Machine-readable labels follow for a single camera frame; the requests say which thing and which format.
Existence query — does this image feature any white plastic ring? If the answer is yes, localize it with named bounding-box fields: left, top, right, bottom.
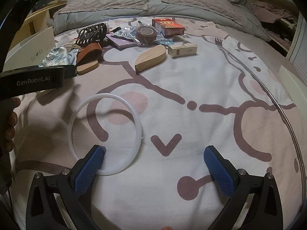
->
left=67, top=93, right=144, bottom=176

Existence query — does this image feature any leaf-shaped wooden piece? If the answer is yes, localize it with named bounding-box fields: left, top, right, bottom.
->
left=135, top=45, right=166, bottom=73

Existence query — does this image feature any small beige cardboard box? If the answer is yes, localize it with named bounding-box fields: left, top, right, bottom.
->
left=168, top=43, right=198, bottom=58

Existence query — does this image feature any left hand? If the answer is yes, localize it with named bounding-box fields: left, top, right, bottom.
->
left=1, top=97, right=21, bottom=152

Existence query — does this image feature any white shoe box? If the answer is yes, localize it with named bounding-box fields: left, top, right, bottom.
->
left=3, top=27, right=55, bottom=71

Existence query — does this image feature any white blue medicine bag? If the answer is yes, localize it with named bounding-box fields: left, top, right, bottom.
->
left=39, top=47, right=78, bottom=67

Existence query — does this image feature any wooden bedside shelf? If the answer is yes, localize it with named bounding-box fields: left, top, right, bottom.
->
left=9, top=1, right=68, bottom=50

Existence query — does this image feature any brown leather sleeve wooden board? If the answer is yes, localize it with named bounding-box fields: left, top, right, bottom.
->
left=76, top=43, right=102, bottom=75

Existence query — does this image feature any brown hair claw clip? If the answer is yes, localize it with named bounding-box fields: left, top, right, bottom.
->
left=75, top=23, right=108, bottom=47

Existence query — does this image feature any purple notepad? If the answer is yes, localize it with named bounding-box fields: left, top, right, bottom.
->
left=106, top=33, right=137, bottom=49

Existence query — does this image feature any brown tape roll in bag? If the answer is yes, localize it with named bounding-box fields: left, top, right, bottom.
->
left=136, top=25, right=157, bottom=44

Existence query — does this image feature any red cardboard box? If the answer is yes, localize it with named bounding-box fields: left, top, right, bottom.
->
left=152, top=18, right=185, bottom=37

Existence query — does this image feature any pile of clothes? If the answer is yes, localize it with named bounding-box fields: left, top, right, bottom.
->
left=250, top=1, right=298, bottom=50

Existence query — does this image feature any grey quilted duvet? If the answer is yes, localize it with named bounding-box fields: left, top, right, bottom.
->
left=47, top=0, right=270, bottom=41

